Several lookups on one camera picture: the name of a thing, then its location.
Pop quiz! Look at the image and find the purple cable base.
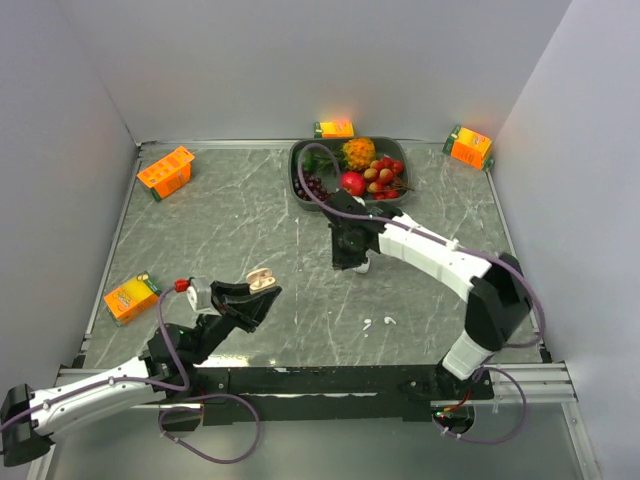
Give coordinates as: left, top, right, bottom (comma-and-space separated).
434, 365, 529, 446
157, 393, 262, 465

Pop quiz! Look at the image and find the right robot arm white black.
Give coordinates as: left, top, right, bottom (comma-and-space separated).
321, 190, 533, 399

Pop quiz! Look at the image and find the dark purple grape bunch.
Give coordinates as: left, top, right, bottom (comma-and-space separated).
292, 172, 330, 202

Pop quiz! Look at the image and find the green lime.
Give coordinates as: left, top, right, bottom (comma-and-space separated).
297, 151, 315, 173

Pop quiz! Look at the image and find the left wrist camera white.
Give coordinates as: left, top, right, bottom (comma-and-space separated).
174, 277, 215, 314

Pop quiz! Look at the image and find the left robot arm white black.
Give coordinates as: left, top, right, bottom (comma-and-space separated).
1, 281, 282, 467

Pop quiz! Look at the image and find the red apple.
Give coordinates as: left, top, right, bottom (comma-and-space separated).
340, 171, 367, 197

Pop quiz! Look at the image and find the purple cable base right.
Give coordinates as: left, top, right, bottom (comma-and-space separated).
434, 365, 529, 446

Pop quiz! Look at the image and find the white earbuds charging case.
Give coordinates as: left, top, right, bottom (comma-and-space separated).
353, 254, 371, 274

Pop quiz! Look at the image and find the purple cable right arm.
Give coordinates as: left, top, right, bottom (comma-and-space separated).
296, 142, 547, 349

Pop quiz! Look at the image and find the orange juice box near left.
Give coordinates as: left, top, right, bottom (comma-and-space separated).
104, 271, 161, 326

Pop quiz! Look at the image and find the orange juice box far right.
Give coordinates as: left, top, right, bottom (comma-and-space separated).
442, 125, 494, 171

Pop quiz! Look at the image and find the pink earbuds charging case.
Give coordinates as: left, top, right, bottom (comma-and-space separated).
246, 268, 277, 294

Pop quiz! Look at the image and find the small pineapple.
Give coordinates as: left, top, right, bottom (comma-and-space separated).
309, 137, 377, 172

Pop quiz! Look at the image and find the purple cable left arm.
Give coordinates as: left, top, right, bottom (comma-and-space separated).
0, 288, 193, 432

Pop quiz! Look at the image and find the dark grey fruit tray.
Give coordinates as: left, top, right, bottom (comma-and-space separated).
286, 137, 411, 211

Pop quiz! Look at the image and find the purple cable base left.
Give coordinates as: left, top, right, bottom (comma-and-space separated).
157, 393, 262, 465

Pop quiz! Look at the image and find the orange juice box far left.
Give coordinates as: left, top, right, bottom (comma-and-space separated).
137, 146, 195, 202

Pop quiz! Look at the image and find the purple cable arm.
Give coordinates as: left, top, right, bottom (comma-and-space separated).
0, 288, 193, 432
296, 142, 547, 349

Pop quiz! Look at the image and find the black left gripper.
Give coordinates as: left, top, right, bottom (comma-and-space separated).
188, 278, 281, 364

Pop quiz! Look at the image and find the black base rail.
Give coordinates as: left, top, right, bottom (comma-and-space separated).
137, 363, 496, 427

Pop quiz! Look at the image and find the orange juice box back centre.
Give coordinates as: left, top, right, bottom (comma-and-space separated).
314, 121, 355, 138

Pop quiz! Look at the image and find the orange juice box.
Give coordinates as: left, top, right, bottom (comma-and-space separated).
137, 146, 195, 202
442, 125, 494, 171
314, 121, 355, 138
104, 271, 161, 326

